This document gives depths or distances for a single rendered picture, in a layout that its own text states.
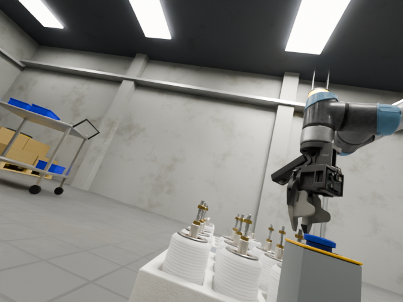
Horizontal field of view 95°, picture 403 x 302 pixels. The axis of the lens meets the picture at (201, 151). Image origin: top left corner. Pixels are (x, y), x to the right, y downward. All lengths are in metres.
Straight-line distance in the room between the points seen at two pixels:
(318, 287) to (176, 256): 0.26
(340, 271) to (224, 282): 0.23
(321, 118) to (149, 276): 0.52
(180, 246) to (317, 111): 0.46
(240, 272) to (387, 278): 4.00
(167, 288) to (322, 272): 0.27
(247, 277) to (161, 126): 4.05
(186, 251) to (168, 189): 3.40
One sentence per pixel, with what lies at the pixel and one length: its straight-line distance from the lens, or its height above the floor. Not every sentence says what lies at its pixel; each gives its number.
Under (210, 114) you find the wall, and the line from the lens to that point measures 4.23.
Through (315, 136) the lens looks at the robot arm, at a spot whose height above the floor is 0.56.
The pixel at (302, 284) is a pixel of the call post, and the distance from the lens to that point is 0.30.
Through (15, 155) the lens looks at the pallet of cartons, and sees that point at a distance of 4.46.
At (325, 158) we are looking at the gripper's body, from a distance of 0.51.
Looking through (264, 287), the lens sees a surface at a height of 0.18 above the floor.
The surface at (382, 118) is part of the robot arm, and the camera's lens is 0.60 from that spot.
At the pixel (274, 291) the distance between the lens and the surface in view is 0.50.
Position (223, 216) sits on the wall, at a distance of 3.61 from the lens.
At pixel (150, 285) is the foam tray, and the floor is 0.16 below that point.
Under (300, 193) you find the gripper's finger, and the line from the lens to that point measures 0.50.
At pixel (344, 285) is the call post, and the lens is 0.32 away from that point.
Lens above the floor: 0.32
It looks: 17 degrees up
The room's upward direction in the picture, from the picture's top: 17 degrees clockwise
